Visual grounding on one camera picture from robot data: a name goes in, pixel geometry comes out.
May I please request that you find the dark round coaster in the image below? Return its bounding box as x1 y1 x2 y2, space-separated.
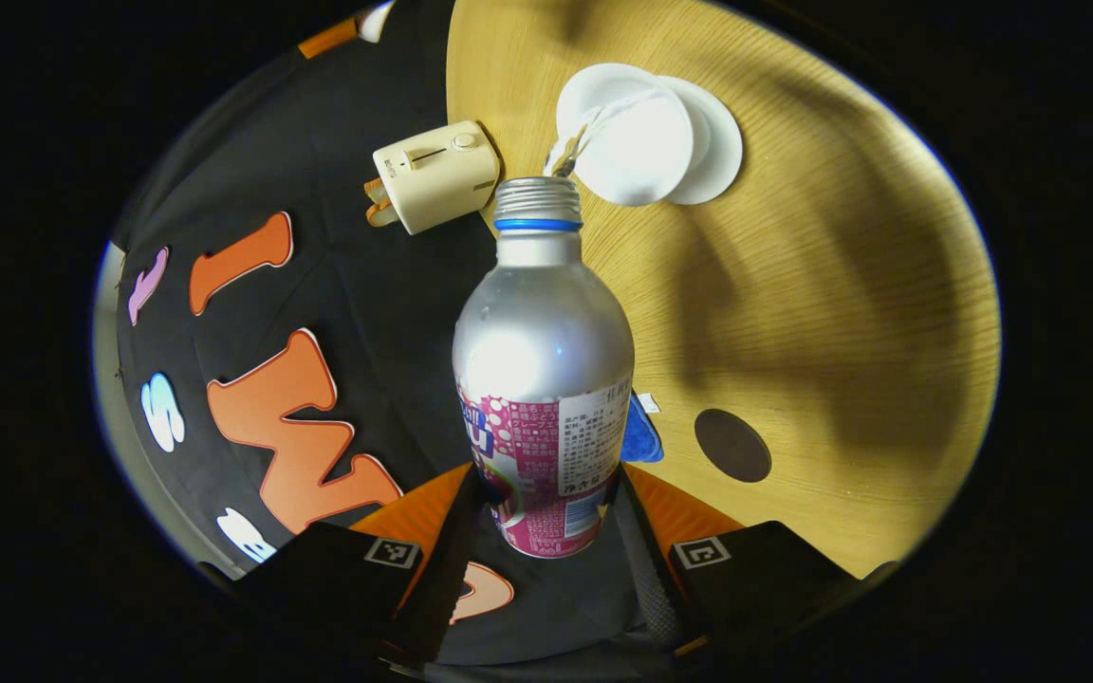
694 408 774 485

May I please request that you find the silver water bottle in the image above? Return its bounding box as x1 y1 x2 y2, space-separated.
452 175 637 561

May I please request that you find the white toaster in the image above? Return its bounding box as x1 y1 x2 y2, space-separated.
371 120 503 237

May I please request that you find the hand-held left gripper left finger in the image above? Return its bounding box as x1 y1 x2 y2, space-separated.
222 462 488 670

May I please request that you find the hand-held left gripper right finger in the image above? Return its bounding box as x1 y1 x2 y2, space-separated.
613 462 880 659

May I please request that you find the white teacup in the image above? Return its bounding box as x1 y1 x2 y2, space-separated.
555 63 697 209

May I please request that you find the white saucer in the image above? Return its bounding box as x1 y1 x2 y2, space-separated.
657 75 746 207

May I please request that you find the blue towel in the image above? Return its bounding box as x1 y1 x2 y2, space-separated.
620 391 666 465

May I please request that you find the black backdrop cloth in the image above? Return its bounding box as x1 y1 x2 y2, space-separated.
94 0 690 670

